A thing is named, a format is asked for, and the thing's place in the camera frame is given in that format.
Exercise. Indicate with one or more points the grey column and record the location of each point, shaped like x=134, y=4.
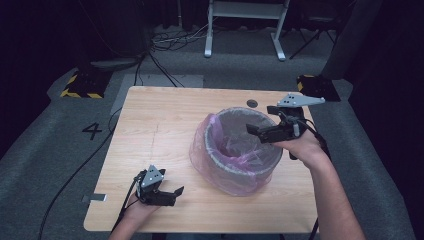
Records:
x=350, y=40

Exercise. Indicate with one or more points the person's right hand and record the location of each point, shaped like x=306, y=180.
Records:
x=305, y=148

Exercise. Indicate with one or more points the green plastic bucket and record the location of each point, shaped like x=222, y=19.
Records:
x=233, y=125

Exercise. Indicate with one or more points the dark round table grommet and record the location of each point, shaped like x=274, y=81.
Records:
x=252, y=103

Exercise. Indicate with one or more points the black yellow striped floor base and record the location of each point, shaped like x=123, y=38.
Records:
x=318, y=86
x=86, y=85

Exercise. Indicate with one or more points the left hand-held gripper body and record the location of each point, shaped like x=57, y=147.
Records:
x=150, y=178

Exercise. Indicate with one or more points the white metal stand frame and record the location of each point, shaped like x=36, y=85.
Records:
x=245, y=10

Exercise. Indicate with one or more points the grey tape strip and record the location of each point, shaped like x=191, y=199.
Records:
x=95, y=198

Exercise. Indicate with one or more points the pink plastic bag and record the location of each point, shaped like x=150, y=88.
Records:
x=200, y=153

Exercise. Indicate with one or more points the black tripod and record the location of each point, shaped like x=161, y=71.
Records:
x=311, y=41

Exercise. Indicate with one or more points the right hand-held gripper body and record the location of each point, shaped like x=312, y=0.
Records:
x=291, y=128

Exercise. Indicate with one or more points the person's left hand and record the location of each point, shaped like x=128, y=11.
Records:
x=140, y=210

